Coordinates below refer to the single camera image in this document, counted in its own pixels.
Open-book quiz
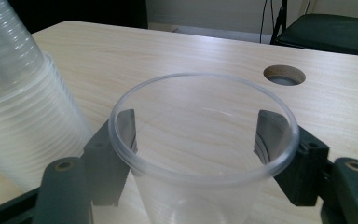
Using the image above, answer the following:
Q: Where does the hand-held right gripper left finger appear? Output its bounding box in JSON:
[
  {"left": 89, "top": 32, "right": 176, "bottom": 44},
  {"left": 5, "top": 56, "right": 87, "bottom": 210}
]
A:
[{"left": 81, "top": 108, "right": 138, "bottom": 208}]

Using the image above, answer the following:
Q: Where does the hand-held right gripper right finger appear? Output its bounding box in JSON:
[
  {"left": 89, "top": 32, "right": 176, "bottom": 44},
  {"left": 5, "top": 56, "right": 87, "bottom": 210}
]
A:
[{"left": 253, "top": 109, "right": 330, "bottom": 207}]

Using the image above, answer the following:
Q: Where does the single clear plastic cup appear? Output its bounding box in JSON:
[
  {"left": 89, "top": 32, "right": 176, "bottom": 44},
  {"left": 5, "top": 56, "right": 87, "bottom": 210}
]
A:
[{"left": 107, "top": 72, "right": 301, "bottom": 224}]

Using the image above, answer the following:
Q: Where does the stack of clear plastic cups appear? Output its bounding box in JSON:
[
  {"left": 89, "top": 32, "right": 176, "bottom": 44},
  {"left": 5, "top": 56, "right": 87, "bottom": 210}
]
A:
[{"left": 0, "top": 0, "right": 93, "bottom": 193}]

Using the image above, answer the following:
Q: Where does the black chair seat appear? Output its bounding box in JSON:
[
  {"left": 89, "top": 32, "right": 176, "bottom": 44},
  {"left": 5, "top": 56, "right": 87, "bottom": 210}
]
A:
[{"left": 274, "top": 12, "right": 358, "bottom": 58}]

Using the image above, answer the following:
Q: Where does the black metal stand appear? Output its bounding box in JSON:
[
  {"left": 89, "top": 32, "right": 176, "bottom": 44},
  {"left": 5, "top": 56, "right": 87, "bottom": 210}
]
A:
[{"left": 269, "top": 0, "right": 289, "bottom": 46}]

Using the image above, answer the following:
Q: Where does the round cable hole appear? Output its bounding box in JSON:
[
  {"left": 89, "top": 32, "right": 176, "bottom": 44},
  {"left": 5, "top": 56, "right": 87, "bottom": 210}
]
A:
[{"left": 263, "top": 64, "right": 307, "bottom": 87}]

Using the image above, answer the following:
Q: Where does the thin black cable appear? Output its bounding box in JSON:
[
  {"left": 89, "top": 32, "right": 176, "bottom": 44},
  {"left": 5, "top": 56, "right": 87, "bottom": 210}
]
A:
[{"left": 259, "top": 0, "right": 269, "bottom": 44}]

